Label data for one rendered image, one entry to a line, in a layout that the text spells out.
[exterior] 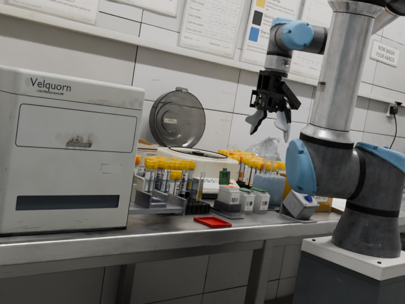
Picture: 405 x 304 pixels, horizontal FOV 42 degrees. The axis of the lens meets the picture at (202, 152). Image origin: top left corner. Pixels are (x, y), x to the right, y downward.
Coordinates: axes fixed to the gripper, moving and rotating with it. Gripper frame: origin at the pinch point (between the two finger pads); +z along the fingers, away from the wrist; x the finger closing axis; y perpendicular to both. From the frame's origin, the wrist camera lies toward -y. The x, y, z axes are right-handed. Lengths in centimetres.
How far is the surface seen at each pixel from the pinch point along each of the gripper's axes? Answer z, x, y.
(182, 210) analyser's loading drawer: 17.7, 14.5, 40.1
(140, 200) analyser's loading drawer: 16, 11, 50
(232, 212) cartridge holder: 19.5, 10.2, 19.7
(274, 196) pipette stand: 16.9, 2.1, -4.2
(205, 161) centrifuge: 10.0, -14.6, 11.0
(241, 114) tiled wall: -5, -54, -37
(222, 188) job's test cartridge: 14.0, 6.2, 21.3
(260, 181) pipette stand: 12.6, 1.0, 2.0
